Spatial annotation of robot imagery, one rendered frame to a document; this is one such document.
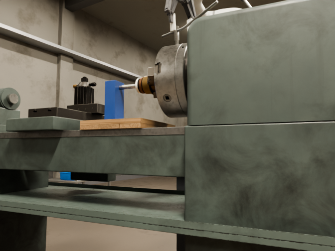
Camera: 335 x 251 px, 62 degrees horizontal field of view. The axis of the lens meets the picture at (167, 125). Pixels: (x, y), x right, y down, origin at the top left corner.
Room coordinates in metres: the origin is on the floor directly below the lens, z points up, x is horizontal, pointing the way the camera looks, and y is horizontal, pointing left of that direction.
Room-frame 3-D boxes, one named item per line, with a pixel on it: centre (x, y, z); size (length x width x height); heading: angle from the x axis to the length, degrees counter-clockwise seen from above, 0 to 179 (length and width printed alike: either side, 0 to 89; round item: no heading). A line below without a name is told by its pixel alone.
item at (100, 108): (1.51, 0.44, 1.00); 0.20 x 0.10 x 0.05; 66
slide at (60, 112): (1.46, 0.49, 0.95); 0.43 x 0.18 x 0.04; 156
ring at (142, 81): (1.27, 0.08, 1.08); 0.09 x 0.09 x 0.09; 66
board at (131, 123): (1.31, 0.17, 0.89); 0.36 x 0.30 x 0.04; 156
